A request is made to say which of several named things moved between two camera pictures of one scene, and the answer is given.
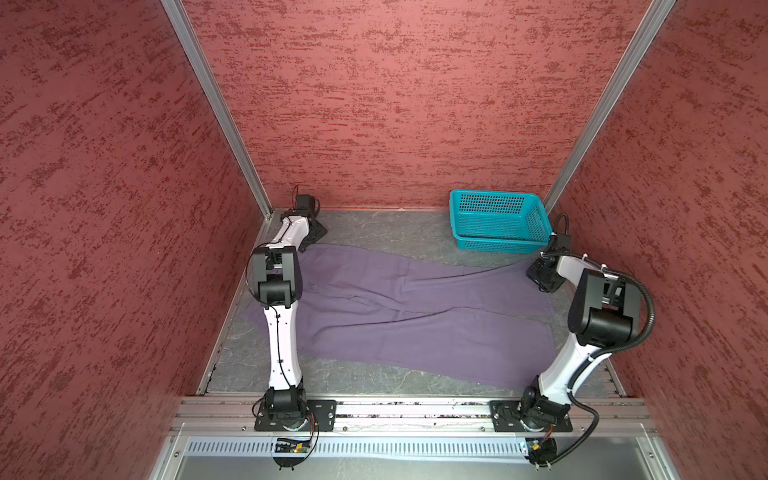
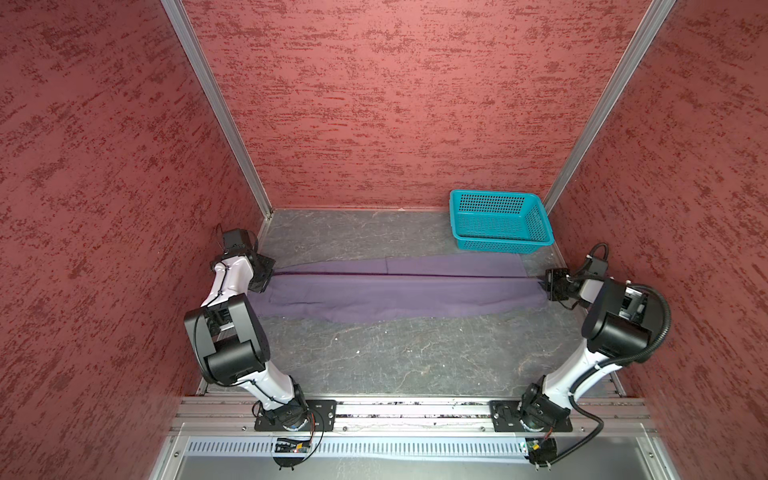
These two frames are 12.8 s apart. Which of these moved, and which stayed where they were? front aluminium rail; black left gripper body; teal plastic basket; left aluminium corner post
Moved: black left gripper body
Stayed: left aluminium corner post; front aluminium rail; teal plastic basket
